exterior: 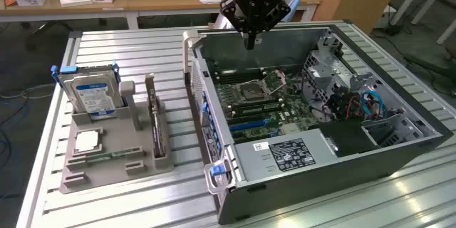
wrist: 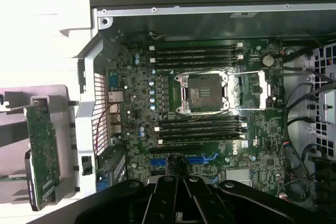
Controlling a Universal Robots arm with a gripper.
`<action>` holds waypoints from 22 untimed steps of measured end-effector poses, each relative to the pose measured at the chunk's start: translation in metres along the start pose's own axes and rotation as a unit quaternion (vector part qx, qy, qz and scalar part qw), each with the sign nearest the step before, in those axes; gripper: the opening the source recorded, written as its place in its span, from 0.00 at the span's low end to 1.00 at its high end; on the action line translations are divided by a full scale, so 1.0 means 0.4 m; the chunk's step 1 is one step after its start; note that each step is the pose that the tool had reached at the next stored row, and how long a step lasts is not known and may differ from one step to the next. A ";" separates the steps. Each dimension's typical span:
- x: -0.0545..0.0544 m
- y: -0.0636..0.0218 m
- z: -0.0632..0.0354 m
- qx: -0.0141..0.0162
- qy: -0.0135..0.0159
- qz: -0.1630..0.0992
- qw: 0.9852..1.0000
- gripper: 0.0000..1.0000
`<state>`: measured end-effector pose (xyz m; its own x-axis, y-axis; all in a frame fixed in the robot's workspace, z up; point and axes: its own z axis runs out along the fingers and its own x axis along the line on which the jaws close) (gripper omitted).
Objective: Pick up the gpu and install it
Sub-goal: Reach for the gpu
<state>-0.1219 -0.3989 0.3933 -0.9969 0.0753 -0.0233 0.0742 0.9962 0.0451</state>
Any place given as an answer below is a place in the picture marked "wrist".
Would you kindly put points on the silver chipset heatsink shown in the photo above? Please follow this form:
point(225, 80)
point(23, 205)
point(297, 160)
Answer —
point(237, 176)

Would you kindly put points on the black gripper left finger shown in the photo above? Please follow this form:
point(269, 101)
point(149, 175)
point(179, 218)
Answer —
point(162, 200)

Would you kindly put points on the green motherboard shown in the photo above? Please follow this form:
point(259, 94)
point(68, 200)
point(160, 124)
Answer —
point(262, 134)

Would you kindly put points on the metal socket cover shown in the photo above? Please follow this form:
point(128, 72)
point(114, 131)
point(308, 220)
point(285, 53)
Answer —
point(249, 90)

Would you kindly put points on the short black expansion slot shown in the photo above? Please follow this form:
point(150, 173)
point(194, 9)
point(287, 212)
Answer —
point(157, 172)

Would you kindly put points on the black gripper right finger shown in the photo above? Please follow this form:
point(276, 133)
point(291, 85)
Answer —
point(207, 203)

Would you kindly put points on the metal disk bay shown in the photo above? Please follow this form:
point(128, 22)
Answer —
point(325, 119)

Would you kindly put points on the silver coin battery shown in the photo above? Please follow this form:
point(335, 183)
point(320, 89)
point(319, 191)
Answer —
point(267, 61)

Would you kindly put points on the grey parts rack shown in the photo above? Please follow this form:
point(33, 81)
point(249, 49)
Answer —
point(64, 119)

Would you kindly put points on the black open PC case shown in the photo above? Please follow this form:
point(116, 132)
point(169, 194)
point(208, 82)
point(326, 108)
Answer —
point(183, 28)

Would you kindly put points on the black RAM slot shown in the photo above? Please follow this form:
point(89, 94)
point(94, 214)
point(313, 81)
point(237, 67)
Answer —
point(194, 64)
point(199, 121)
point(199, 132)
point(199, 126)
point(194, 58)
point(194, 45)
point(194, 51)

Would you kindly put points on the CPU socket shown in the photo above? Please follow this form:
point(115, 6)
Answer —
point(202, 93)

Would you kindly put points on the long black expansion slot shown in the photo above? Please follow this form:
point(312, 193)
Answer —
point(176, 148)

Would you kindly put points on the blue expansion slot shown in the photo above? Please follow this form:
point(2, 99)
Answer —
point(157, 162)

